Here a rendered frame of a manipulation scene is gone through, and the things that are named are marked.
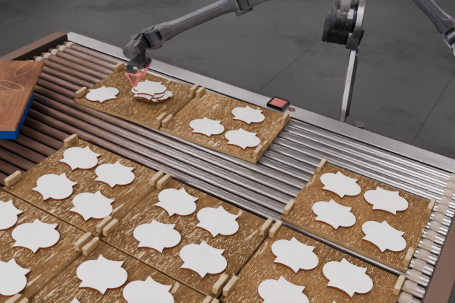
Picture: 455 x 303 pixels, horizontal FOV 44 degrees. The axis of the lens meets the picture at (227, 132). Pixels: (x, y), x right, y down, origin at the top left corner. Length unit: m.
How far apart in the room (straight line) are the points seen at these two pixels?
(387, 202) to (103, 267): 0.94
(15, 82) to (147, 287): 1.11
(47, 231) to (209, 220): 0.49
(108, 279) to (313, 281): 0.57
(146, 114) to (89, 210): 0.59
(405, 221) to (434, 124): 2.46
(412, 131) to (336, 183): 2.25
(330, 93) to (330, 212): 2.65
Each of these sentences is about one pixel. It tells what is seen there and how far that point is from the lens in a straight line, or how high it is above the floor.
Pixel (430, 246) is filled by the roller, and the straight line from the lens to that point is 1.88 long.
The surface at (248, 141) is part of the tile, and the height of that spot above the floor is 0.94.
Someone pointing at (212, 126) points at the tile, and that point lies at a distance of 2.19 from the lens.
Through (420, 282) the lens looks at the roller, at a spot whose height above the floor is 0.91.
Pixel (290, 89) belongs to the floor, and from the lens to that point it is 4.41.
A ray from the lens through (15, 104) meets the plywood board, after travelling 2.21.
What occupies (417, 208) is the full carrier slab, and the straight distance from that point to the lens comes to 1.98.
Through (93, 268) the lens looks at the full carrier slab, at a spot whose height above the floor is 0.95.
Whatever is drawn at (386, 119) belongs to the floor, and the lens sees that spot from 4.25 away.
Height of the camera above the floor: 2.16
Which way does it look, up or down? 34 degrees down
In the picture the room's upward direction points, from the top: 4 degrees clockwise
